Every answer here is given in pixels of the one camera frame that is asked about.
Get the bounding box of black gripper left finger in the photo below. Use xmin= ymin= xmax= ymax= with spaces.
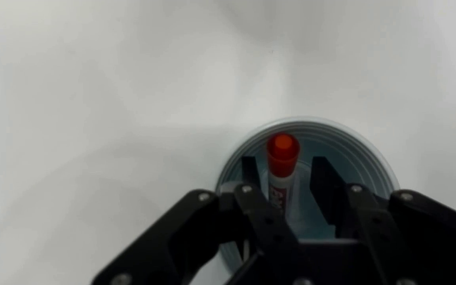
xmin=91 ymin=159 xmax=313 ymax=285

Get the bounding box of blue paper cup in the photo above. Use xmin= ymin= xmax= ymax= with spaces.
xmin=213 ymin=116 xmax=400 ymax=276

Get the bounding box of red white marker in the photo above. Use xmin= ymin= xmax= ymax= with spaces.
xmin=265 ymin=134 xmax=299 ymax=214

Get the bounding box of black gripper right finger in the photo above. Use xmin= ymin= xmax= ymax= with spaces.
xmin=310 ymin=157 xmax=456 ymax=285

